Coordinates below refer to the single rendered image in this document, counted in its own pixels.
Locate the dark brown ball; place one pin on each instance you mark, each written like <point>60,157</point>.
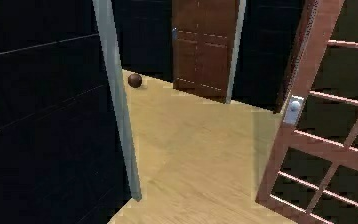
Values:
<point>134,80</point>

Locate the brown panelled wooden door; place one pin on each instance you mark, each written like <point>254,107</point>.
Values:
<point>203,50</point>

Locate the reddish wooden glazed door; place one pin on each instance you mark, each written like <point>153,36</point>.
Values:
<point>297,140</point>

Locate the silver round door knob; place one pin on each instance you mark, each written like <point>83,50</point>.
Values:
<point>294,108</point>

